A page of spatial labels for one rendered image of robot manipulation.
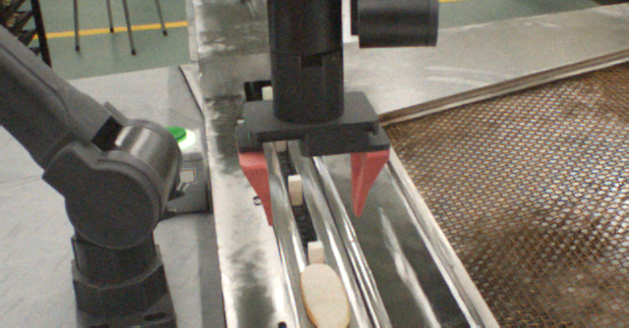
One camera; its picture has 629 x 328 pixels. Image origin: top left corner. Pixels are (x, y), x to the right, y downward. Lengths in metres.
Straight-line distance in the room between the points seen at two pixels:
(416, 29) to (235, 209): 0.31
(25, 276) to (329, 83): 0.39
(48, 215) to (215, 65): 0.31
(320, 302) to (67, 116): 0.26
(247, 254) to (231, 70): 0.42
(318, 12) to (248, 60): 0.52
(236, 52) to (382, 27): 0.54
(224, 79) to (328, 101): 0.50
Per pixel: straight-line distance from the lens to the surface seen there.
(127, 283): 0.73
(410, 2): 0.60
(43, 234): 0.93
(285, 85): 0.62
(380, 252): 0.83
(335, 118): 0.64
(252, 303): 0.69
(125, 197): 0.66
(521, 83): 0.98
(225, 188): 0.87
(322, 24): 0.61
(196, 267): 0.82
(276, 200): 0.87
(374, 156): 0.64
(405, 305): 0.75
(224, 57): 1.11
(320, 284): 0.71
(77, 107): 0.69
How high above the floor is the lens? 1.26
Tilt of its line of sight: 27 degrees down
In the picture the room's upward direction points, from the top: 4 degrees counter-clockwise
